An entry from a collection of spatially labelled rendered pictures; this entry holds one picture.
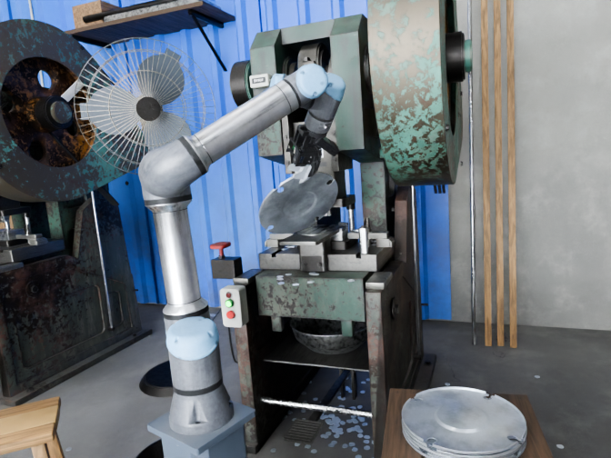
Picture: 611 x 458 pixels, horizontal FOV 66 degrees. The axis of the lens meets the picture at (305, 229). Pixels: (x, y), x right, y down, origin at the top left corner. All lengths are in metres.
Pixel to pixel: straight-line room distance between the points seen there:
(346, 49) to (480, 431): 1.17
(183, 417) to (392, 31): 1.06
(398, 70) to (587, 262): 1.92
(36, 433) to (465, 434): 1.16
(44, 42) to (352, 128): 1.56
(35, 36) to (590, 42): 2.65
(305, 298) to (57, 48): 1.71
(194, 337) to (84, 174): 1.64
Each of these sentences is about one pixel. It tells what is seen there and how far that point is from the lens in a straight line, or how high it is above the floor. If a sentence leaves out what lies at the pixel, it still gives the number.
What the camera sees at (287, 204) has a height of 0.89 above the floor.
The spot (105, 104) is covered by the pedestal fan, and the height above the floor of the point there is 1.32.
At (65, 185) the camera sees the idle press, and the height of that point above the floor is 0.99.
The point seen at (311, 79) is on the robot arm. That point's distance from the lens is 1.12.
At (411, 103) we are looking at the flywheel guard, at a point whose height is 1.17.
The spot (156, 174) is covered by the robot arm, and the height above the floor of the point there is 1.04.
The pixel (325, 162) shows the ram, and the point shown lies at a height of 1.02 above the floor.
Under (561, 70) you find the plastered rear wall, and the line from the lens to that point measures 2.87.
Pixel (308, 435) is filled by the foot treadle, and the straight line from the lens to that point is 1.66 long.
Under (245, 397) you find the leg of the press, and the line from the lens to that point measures 1.81.
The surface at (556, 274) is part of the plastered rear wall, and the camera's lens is 2.94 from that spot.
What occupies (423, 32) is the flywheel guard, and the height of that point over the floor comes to 1.33.
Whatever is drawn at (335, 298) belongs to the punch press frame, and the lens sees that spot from 1.59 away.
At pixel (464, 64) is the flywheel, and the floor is 1.30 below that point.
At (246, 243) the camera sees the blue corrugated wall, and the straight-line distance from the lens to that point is 3.24.
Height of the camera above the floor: 1.06
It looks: 9 degrees down
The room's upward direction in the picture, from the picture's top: 4 degrees counter-clockwise
